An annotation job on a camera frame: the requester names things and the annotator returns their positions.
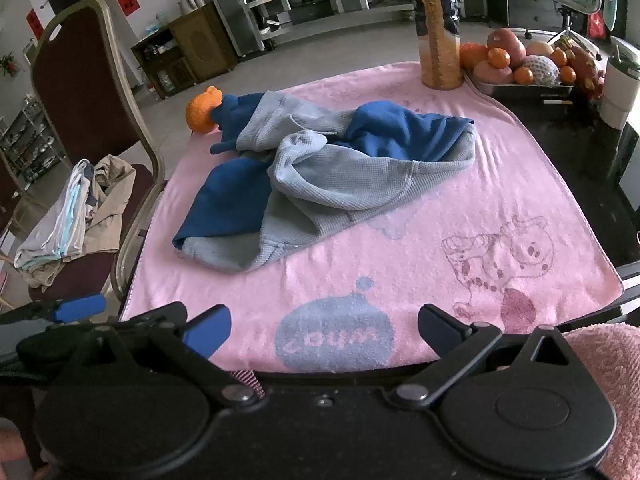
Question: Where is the pink printed blanket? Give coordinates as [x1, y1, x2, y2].
[120, 61, 623, 375]

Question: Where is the tall orange canister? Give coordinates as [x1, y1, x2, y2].
[408, 0, 464, 90]

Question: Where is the person's pink fleece clothing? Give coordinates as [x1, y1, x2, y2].
[562, 324, 640, 480]

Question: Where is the bumpy orange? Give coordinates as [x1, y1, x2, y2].
[185, 87, 223, 134]

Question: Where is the white tumbler with green lid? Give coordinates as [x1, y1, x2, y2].
[599, 45, 640, 130]

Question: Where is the long steel shelf unit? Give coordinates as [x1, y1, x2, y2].
[245, 0, 466, 46]

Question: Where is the tall grey cabinet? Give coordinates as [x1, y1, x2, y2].
[202, 0, 266, 56]

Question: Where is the fruit in white foam net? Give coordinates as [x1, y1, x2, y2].
[521, 55, 561, 86]

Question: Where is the wooden cabinet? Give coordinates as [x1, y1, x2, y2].
[131, 2, 238, 100]

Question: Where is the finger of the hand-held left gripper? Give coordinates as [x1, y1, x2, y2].
[0, 294, 108, 326]
[15, 332, 76, 386]

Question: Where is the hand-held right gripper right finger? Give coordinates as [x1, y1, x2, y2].
[390, 302, 581, 408]

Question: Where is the grey and blue sweatshirt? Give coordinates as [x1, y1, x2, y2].
[171, 91, 477, 273]

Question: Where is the large orange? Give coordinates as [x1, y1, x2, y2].
[459, 42, 489, 69]

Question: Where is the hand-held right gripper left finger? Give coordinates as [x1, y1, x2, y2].
[47, 302, 266, 408]

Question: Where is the red dragon fruit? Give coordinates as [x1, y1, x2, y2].
[565, 42, 608, 101]

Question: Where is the metal wire rack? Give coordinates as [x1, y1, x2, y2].
[0, 95, 68, 186]

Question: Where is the maroon padded chair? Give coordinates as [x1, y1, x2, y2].
[0, 0, 168, 306]

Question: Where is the metal fruit tray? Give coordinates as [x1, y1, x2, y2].
[465, 67, 576, 108]

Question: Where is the white folded cloth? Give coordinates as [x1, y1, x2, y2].
[14, 159, 96, 268]

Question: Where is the beige cloth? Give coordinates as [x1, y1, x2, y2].
[30, 155, 137, 288]

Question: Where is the red apple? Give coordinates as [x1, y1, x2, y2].
[486, 28, 527, 68]

